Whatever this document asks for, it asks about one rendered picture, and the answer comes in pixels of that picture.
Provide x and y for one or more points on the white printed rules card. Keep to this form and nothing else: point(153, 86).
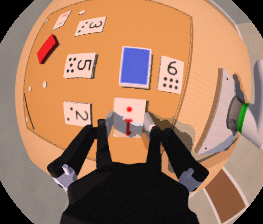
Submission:
point(61, 20)

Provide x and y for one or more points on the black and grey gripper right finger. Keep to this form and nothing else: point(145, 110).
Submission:
point(188, 171)

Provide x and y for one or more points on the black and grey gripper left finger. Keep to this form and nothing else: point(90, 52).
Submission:
point(65, 169)

